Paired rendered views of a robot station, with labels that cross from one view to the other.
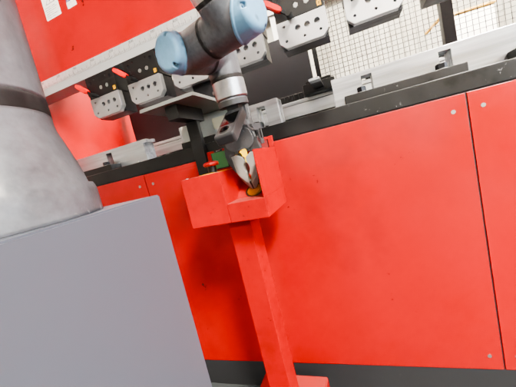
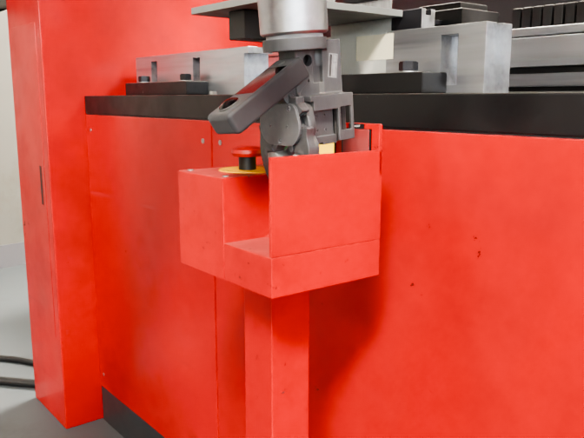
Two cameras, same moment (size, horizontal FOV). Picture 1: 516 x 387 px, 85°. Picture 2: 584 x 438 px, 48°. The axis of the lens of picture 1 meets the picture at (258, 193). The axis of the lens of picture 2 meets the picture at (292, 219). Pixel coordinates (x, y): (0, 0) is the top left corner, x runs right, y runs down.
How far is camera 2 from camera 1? 0.39 m
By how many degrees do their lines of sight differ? 31
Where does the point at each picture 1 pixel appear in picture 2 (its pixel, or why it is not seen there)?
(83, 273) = not seen: outside the picture
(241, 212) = (238, 268)
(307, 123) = (491, 111)
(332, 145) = (530, 183)
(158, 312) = not seen: outside the picture
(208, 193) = (205, 211)
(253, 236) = (269, 320)
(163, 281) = not seen: outside the picture
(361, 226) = (543, 398)
